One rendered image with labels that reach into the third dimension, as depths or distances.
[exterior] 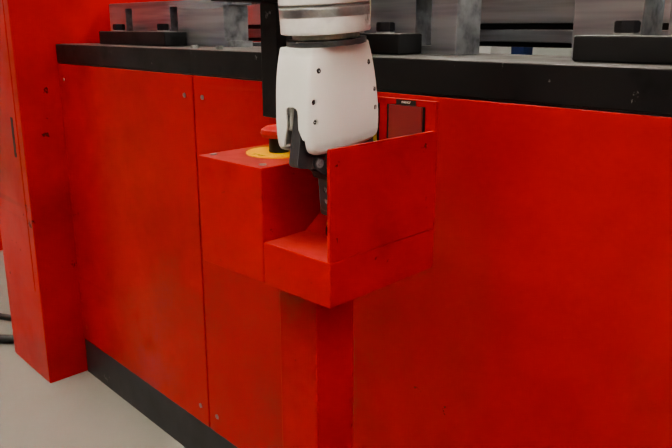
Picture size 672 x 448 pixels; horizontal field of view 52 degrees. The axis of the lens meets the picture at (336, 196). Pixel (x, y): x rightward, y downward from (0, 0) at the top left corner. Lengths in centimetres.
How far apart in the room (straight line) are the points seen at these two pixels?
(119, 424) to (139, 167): 63
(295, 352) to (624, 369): 36
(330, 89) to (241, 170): 13
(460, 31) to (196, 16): 66
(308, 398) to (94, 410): 112
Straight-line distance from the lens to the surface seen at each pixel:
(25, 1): 181
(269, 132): 74
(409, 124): 73
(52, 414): 188
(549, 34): 124
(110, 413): 183
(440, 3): 103
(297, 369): 79
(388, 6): 109
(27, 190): 185
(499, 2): 129
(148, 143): 147
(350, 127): 65
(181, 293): 147
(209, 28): 146
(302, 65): 62
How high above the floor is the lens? 91
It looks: 14 degrees down
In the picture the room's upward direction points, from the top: straight up
